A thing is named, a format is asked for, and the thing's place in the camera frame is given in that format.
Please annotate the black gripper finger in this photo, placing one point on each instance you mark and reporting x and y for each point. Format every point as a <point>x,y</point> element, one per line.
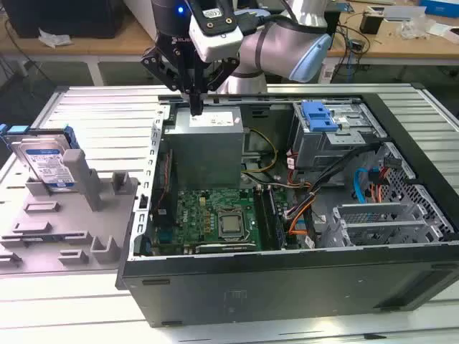
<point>157,64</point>
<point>224,73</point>

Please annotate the hard disk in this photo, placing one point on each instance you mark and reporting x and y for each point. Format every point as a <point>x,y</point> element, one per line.
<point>43,161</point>

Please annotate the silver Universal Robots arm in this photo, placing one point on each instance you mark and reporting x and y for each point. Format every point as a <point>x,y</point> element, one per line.
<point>272,39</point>

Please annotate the silver disk bay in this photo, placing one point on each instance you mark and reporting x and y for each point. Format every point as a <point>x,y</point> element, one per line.
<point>373,211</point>

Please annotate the white plastic box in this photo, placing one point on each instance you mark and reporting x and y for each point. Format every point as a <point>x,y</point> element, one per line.
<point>138,14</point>

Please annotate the wooden desk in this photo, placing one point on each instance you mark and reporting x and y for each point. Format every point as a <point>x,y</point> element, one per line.
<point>107,44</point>
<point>394,46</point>

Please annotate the grey power supply unit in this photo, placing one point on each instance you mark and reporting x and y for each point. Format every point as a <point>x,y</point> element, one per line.
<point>204,150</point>

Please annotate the blue cage latch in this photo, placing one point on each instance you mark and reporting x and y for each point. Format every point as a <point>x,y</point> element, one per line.
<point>317,116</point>

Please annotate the large black equipment case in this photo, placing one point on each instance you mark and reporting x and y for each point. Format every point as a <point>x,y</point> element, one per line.
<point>64,18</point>

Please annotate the crumpled white paper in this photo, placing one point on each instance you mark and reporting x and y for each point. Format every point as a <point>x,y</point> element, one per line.
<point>54,38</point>

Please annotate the black square box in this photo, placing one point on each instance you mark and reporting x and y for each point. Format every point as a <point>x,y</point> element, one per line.
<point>333,21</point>

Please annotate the silver drive cage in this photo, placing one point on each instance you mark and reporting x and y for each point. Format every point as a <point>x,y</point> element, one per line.
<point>322,147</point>

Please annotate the green motherboard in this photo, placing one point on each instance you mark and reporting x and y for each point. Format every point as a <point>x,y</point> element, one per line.
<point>201,211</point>

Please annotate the silver CPU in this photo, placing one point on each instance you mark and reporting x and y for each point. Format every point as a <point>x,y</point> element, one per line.
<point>231,224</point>

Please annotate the small black box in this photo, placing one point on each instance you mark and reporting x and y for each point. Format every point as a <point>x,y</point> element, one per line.
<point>371,22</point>

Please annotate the CPU socket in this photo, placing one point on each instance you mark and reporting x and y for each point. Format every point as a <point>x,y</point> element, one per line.
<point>217,236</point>

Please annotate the blue VGA port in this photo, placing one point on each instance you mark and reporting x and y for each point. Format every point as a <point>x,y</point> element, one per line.
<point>166,239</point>

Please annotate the grey parts rack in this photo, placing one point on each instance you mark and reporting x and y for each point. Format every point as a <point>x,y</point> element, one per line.
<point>71,222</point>

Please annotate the clear plastic bags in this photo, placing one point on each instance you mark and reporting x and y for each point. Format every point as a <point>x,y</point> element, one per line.
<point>416,28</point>

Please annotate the green RAM stick with label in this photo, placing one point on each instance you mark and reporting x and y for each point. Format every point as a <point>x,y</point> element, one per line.
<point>46,238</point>

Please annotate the black open PC case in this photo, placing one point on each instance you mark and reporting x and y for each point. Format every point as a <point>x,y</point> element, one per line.
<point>287,286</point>

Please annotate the blue cardboard box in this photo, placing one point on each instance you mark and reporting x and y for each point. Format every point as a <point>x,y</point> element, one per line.
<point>441,7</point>

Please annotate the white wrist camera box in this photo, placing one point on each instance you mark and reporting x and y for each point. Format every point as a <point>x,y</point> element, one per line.
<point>218,39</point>

